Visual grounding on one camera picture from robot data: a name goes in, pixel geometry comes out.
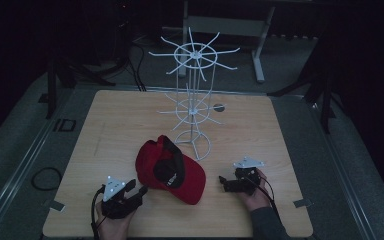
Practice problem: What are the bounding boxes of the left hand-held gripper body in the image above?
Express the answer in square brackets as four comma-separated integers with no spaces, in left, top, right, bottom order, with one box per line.
[100,175,144,220]

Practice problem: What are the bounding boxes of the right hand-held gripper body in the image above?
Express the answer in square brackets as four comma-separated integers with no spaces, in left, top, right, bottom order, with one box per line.
[232,156,265,196]

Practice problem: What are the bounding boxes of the red baseball cap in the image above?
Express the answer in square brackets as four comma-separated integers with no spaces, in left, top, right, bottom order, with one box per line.
[135,134,207,206]

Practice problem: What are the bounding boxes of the person's right hand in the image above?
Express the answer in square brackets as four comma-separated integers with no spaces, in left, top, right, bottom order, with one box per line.
[239,168,273,213]

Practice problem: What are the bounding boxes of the person's left hand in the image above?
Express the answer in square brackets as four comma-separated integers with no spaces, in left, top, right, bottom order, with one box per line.
[95,203,138,240]

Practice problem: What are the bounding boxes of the black tripod stand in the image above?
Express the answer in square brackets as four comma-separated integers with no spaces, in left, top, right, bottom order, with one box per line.
[45,54,117,120]
[268,63,346,135]

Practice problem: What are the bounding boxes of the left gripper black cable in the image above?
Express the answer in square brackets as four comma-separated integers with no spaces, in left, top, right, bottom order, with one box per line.
[90,185,107,240]

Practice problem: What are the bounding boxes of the black rectangular bracket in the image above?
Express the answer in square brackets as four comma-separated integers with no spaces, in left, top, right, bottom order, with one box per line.
[52,118,77,133]

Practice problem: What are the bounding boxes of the black cable loop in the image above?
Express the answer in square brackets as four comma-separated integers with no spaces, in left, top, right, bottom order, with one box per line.
[31,166,64,192]

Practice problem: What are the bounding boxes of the metal floor rail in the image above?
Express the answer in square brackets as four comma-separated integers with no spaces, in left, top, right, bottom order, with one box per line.
[308,99,379,240]
[0,109,59,240]

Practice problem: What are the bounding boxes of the black floor cables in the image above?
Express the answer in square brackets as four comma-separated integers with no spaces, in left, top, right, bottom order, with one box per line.
[126,41,148,92]

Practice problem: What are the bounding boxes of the white wire display rack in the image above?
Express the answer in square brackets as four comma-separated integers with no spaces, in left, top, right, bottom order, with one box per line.
[148,27,241,162]

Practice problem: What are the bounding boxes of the white metal desk frame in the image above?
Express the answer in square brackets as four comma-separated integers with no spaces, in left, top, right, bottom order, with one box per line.
[179,0,278,84]

